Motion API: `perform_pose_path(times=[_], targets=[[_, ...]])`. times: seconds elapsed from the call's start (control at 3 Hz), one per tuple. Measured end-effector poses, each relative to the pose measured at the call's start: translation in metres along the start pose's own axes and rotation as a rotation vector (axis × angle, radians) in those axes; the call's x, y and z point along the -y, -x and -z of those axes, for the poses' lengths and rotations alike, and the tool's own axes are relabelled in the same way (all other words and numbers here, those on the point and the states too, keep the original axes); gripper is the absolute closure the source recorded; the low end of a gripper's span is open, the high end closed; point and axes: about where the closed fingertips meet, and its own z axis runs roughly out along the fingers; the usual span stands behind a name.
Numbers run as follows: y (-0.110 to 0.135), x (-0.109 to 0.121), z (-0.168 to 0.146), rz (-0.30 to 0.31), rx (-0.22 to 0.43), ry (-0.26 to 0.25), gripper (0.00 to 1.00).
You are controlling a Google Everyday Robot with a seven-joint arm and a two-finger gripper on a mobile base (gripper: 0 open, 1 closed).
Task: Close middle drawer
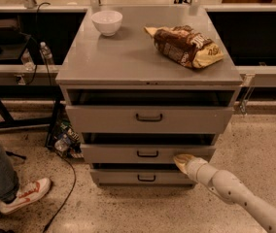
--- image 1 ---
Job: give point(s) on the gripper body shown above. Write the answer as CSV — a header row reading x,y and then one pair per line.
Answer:
x,y
193,168

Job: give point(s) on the grey drawer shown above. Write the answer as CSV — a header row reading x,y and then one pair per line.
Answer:
x,y
143,148
138,174
149,119

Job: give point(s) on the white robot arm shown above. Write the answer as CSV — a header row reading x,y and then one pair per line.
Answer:
x,y
228,188

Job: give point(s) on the grey drawer cabinet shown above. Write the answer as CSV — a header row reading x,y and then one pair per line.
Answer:
x,y
126,69

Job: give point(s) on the grey bottom drawer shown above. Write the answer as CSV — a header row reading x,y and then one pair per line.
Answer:
x,y
138,174

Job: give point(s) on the grey top drawer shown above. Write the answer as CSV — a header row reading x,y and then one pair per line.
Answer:
x,y
149,119

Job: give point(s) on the colourful snack packages pile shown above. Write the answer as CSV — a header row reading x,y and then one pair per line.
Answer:
x,y
66,141

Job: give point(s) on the brown yellow snack bag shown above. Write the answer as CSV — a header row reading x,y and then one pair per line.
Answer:
x,y
184,45

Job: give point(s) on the white red sneaker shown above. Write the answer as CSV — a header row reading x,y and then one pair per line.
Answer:
x,y
30,193

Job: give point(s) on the white bowl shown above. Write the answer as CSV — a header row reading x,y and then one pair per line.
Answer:
x,y
107,22

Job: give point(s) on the clear water bottle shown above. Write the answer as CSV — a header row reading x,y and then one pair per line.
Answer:
x,y
46,54

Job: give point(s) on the black metal stand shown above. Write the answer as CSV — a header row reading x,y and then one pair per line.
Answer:
x,y
29,92

